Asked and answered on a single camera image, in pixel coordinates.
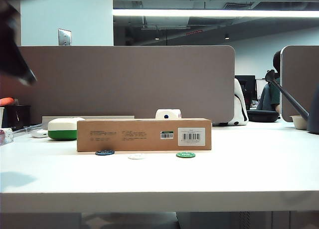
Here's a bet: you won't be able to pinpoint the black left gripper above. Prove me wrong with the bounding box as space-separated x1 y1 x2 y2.
0 3 38 87

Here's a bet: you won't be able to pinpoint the blue poker chip 50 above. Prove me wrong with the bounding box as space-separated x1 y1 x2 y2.
95 149 116 157

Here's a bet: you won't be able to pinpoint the transparent chip case lid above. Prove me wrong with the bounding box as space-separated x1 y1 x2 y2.
12 123 44 138

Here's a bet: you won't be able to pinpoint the transparent chip tray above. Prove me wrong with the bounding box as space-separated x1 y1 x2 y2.
0 128 14 147

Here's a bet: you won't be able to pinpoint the long brown cardboard box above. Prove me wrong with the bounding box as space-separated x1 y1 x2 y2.
76 118 213 153

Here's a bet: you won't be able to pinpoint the white poker chip 5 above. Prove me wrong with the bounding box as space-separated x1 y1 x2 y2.
128 153 148 161

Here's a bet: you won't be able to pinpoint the green poker chip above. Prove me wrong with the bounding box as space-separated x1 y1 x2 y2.
175 151 196 159

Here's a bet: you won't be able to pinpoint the orange red item in holder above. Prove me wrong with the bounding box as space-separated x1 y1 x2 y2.
0 97 15 107

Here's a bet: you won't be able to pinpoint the black mesh pen holder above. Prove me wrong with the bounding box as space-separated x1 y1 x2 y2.
4 104 32 131

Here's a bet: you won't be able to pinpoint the white earbuds case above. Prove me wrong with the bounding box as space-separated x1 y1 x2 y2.
31 129 49 139

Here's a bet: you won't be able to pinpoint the white and green case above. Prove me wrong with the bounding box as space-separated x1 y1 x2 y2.
47 117 86 141

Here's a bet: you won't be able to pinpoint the wide grey desk partition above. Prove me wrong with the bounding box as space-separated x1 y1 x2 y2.
0 45 236 125

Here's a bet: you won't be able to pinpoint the white plush dice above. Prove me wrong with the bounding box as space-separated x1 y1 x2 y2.
155 108 182 121

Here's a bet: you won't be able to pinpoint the long ceiling light strip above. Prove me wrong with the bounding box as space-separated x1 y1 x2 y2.
112 8 319 18

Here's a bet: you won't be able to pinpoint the black white panda plush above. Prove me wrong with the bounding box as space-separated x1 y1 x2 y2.
219 77 250 127

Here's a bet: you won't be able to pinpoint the black computer monitor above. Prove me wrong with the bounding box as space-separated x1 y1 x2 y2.
234 74 257 110

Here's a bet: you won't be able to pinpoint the lit computer monitor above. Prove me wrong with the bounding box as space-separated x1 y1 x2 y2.
256 78 269 100

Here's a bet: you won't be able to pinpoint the black oval zip case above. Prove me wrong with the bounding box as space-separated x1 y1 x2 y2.
246 109 280 123

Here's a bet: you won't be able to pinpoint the seated person in green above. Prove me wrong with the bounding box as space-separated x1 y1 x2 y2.
256 50 283 114

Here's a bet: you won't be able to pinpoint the narrow grey desk partition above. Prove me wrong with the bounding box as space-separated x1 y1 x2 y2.
280 44 319 123

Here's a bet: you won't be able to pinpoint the small white bowl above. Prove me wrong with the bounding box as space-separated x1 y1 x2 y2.
289 114 309 130

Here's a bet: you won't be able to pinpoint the grey watering can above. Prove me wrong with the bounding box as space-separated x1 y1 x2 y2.
264 69 319 135

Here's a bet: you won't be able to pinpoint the metal wall switch plate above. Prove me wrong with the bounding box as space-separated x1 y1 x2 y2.
57 28 72 46

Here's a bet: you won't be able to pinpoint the grey desk cable tray lid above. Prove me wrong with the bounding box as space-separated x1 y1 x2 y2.
41 115 136 130

